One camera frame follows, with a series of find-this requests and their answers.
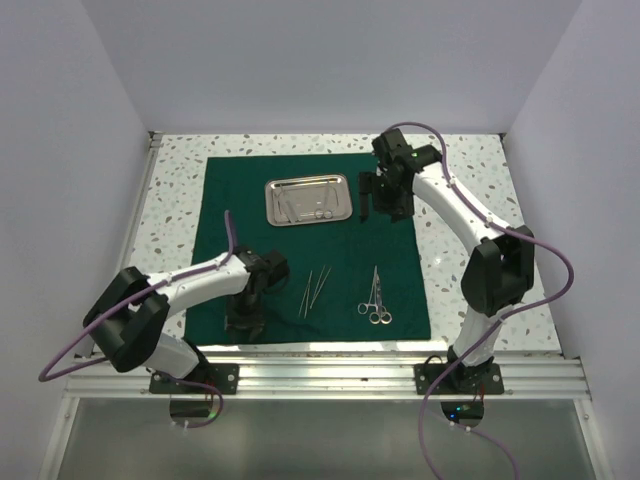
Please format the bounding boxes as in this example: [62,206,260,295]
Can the purple cable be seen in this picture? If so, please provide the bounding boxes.
[38,209,226,431]
[387,121,575,480]

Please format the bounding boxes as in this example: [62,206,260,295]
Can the aluminium mounting rail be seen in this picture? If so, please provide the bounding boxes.
[63,351,591,400]

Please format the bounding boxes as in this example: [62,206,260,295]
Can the steel ring-handled forceps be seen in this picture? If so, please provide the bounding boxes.
[357,266,382,319]

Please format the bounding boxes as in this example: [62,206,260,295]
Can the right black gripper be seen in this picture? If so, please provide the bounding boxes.
[358,170,415,224]

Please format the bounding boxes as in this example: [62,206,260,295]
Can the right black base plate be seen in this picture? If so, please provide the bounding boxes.
[414,362,505,396]

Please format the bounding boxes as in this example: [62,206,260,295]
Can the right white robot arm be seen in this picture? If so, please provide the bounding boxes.
[358,128,534,393]

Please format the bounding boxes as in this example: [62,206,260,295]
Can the dark green surgical cloth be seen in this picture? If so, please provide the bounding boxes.
[185,154,431,346]

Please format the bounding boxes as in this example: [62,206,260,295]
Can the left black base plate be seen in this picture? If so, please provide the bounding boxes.
[149,363,240,395]

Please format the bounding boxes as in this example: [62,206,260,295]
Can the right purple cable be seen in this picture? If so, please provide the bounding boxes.
[387,121,575,480]

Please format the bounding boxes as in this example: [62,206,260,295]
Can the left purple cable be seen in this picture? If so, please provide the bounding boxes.
[38,209,226,431]

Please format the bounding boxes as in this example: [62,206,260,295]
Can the steel instrument tray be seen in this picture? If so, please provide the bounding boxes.
[264,174,353,227]

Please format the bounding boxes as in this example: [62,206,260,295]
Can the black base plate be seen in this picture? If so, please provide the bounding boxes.
[149,363,240,395]
[414,362,505,396]

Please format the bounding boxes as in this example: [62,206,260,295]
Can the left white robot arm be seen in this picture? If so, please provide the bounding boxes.
[83,247,290,393]

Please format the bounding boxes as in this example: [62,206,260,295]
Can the small steel scissors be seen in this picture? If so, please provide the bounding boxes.
[314,185,333,220]

